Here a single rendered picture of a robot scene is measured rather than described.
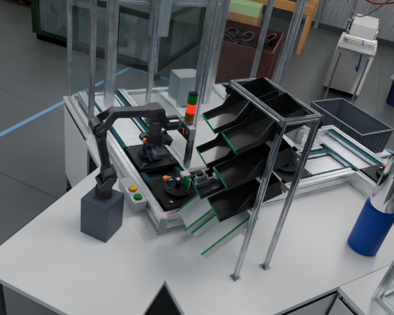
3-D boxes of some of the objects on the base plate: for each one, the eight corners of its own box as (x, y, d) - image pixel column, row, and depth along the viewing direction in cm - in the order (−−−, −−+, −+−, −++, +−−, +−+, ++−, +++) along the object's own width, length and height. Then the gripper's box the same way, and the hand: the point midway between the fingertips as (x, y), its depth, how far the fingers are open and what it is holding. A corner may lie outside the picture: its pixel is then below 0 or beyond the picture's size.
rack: (234, 281, 181) (282, 123, 138) (194, 227, 206) (225, 79, 163) (271, 268, 191) (327, 116, 148) (229, 218, 216) (266, 75, 173)
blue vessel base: (363, 260, 205) (385, 219, 191) (341, 239, 216) (359, 199, 202) (383, 252, 213) (406, 212, 198) (361, 232, 224) (380, 193, 209)
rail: (157, 235, 197) (160, 218, 191) (99, 140, 259) (99, 125, 253) (167, 232, 200) (170, 215, 194) (107, 139, 261) (108, 125, 255)
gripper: (139, 121, 182) (137, 150, 190) (157, 143, 169) (153, 174, 177) (152, 119, 185) (149, 149, 193) (170, 141, 172) (166, 171, 180)
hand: (152, 154), depth 183 cm, fingers closed
